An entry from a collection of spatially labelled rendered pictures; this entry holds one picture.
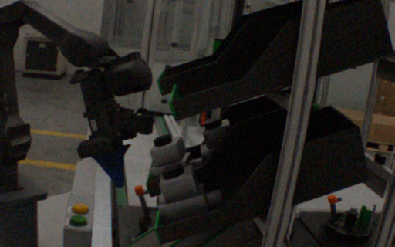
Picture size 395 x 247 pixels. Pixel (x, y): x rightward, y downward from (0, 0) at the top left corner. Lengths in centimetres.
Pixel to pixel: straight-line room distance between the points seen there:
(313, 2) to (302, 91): 10
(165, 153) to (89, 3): 853
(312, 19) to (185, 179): 26
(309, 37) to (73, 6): 884
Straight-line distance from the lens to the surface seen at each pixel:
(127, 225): 112
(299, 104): 51
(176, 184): 61
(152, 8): 206
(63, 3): 933
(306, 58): 51
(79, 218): 113
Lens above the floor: 147
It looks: 16 degrees down
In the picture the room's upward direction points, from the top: 7 degrees clockwise
